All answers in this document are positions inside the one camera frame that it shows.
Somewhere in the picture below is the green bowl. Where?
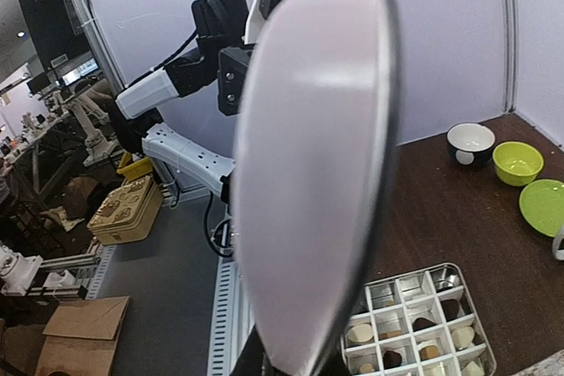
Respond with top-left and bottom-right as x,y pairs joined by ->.
493,141 -> 545,187

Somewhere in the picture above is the front aluminium rail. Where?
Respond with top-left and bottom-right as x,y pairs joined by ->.
207,258 -> 254,376

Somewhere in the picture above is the dark chocolate third row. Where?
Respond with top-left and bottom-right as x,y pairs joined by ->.
382,350 -> 403,369

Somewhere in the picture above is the pink tin box with dividers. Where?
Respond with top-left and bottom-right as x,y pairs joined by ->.
340,262 -> 497,375

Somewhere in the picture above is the white mug with orange inside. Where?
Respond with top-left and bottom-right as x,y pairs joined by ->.
552,225 -> 564,262

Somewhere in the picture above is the cardboard box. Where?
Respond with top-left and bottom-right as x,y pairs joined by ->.
35,296 -> 130,375

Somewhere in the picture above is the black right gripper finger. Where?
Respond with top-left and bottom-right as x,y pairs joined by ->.
231,327 -> 348,376

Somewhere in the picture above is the tan chocolate bottom row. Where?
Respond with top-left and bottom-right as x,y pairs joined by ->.
419,345 -> 442,361

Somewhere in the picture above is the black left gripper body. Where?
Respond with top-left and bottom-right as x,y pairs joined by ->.
218,44 -> 255,116

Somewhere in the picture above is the pink bunny tin lid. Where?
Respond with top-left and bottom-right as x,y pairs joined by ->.
231,0 -> 402,375

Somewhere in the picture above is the left aluminium frame post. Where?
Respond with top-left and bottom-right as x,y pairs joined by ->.
503,0 -> 518,114

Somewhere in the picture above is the white oval chocolate bottom row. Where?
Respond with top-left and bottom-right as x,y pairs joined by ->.
346,323 -> 374,345

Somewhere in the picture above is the green plate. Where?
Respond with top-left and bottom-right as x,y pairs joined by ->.
519,179 -> 563,238

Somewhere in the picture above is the yellow plastic crate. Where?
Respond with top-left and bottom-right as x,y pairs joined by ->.
87,175 -> 163,246

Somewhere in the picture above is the white black bowl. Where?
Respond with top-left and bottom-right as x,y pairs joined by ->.
446,122 -> 496,166

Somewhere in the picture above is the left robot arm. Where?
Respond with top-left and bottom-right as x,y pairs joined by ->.
108,0 -> 249,200

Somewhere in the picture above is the white bar chocolate second row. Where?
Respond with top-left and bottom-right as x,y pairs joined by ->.
461,361 -> 485,376

